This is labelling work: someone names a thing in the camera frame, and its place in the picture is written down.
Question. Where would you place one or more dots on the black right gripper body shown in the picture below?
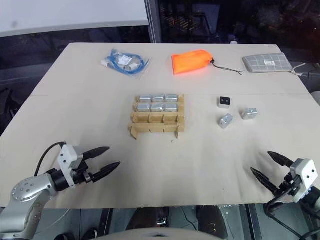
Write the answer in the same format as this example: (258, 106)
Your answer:
(287, 186)

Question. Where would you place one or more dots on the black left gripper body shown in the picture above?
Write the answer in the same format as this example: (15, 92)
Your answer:
(82, 175)

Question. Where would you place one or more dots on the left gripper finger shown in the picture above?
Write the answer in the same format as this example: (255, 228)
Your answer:
(96, 152)
(106, 170)

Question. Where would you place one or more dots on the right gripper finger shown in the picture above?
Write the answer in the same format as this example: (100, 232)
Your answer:
(263, 178)
(280, 158)

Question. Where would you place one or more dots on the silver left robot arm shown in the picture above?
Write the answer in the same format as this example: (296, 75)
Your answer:
(27, 187)

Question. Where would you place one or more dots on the wooden divided tray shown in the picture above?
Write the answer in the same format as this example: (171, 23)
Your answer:
(156, 127)

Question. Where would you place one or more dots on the grey checked fabric pouch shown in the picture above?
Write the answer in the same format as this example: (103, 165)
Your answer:
(266, 62)

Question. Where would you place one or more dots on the white board panel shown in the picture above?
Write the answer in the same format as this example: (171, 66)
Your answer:
(70, 15)

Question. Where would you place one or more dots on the small white black device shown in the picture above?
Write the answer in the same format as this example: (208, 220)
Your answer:
(223, 101)

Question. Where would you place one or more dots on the grey vertical post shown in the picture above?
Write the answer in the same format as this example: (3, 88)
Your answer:
(154, 20)

